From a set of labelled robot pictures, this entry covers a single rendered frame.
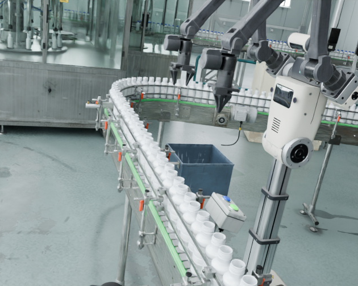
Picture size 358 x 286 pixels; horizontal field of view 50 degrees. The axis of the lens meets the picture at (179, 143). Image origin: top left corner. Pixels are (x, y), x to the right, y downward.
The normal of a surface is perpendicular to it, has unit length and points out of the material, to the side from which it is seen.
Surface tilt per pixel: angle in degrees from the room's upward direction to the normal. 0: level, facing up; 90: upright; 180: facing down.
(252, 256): 90
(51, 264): 0
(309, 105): 90
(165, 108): 90
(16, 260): 0
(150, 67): 90
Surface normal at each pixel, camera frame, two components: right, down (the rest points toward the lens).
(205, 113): 0.00, 0.33
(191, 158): 0.31, 0.36
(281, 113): -0.94, -0.02
